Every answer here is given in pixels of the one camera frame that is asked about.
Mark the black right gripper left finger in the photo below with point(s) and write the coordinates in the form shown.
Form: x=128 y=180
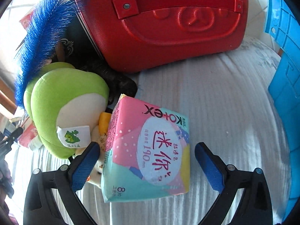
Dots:
x=40 y=206

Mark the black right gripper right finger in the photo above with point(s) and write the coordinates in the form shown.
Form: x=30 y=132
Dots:
x=255 y=206

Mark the colourful Kotex pad pack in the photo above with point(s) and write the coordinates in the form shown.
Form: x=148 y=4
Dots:
x=147 y=153

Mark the pink floral tissue pack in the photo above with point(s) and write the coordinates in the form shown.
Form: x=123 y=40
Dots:
x=29 y=133

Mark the green plush frog toy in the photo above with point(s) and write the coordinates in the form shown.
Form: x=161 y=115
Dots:
x=65 y=105

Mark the striped white blue bedsheet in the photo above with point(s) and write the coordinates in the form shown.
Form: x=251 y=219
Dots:
x=229 y=108

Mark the blue fluffy feather duster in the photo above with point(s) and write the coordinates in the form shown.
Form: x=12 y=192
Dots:
x=48 y=23

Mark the red toy suitcase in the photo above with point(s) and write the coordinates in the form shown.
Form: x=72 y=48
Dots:
x=134 y=35

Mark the blue plastic storage crate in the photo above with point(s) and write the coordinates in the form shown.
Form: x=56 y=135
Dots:
x=282 y=25

